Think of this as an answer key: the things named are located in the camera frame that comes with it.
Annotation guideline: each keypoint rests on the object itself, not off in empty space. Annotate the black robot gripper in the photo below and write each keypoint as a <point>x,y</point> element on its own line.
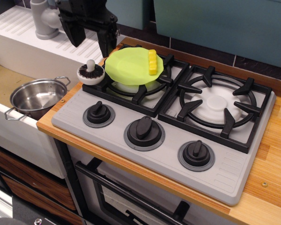
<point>78,15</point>

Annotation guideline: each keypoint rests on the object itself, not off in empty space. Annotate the yellow toy fry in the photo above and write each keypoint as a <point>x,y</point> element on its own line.
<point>152,62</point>

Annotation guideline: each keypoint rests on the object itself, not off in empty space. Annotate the white toy mushroom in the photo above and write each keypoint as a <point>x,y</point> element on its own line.
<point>90,73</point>

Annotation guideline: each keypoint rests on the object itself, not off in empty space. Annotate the green plastic plate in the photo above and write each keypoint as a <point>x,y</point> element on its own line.
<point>129,66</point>

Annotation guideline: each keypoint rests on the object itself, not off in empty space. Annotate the white toy sink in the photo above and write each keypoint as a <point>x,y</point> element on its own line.
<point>23,58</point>

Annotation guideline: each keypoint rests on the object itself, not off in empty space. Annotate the small steel pot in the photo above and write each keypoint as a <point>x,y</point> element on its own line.
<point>35,98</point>

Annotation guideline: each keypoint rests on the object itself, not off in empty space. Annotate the grey toy faucet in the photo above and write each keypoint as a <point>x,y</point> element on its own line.
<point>46,20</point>

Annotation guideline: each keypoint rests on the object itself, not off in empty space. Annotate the left black stove knob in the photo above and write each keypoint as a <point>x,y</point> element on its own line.
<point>99,115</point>

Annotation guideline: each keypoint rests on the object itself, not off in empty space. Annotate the black stove knob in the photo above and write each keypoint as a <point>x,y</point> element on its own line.
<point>144,134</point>
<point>196,156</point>
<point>99,115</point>

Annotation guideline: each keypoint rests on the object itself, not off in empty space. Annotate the left black burner grate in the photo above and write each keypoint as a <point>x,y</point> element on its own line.
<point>147,99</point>

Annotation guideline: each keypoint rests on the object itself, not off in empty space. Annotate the black burner grate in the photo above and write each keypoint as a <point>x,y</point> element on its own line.
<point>224,109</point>
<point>147,99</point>

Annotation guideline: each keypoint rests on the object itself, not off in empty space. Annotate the middle black stove knob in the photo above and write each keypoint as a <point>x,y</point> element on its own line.
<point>144,134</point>

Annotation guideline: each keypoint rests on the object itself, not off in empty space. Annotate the right black burner grate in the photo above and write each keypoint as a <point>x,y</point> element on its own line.
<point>224,109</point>

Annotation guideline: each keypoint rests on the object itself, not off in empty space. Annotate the right black stove knob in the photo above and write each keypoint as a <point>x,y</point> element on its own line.
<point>196,156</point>

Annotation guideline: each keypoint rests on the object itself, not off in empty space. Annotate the wooden drawer fronts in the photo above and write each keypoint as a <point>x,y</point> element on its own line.
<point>38,187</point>

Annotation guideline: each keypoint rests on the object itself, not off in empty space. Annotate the toy oven door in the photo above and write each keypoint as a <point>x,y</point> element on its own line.
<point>123,199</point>

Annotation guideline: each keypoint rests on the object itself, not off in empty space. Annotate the grey toy stove top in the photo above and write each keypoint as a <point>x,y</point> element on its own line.
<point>224,181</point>

